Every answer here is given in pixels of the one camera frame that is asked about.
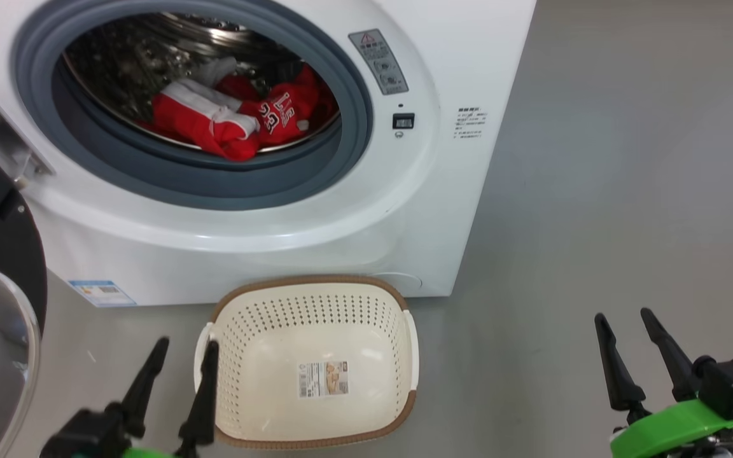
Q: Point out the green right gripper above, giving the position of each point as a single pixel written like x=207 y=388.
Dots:
x=678 y=426

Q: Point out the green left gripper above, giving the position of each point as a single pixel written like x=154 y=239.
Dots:
x=147 y=453

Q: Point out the red basketball jersey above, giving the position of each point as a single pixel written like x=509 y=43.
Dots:
x=284 y=114

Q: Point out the cream perforated laundry basket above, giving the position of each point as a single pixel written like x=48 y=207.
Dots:
x=277 y=356

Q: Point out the printed product label sticker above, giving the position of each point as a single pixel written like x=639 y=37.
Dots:
x=322 y=380

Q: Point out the grey rubber door seal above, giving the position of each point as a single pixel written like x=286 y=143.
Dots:
x=315 y=172

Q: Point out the white washing machine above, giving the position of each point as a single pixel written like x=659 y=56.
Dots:
x=404 y=191

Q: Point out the washing machine drum opening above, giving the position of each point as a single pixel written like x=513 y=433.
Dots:
x=125 y=63

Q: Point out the blue energy label sticker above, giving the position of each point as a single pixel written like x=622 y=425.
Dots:
x=102 y=294

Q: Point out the round white filter cover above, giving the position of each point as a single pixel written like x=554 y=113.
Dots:
x=398 y=283

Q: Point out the grey warning sticker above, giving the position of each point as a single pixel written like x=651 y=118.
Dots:
x=379 y=62

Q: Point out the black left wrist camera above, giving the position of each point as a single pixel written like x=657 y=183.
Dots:
x=80 y=436

